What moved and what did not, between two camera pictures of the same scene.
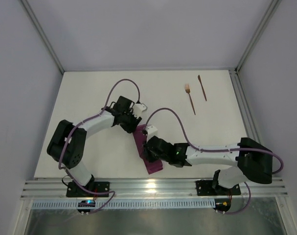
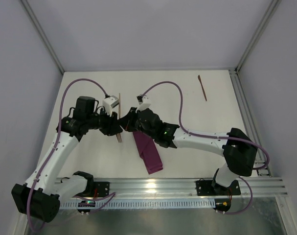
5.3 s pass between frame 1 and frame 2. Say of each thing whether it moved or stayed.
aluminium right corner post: stayed
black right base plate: stayed
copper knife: stayed
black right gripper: moved
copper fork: moved
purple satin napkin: stayed
